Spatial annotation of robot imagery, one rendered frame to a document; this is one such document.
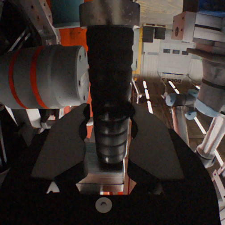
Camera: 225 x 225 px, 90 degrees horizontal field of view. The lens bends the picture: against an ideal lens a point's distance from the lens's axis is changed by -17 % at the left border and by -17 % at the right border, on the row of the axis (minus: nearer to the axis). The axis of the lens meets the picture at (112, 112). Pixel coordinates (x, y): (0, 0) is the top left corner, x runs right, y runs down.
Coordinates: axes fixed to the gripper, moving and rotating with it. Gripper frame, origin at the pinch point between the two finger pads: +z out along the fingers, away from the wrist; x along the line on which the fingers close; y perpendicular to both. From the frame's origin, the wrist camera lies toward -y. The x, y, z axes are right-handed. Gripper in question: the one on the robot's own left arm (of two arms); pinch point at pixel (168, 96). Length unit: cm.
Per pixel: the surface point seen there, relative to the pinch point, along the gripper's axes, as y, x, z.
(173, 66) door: -112, -690, 1081
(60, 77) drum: 31, 71, -74
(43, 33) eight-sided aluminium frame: 38, 84, -44
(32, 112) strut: 19, 80, -67
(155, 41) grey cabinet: 71, -388, 947
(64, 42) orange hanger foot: 34, 81, -18
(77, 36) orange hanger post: 37, 75, -22
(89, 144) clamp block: 25, 65, -83
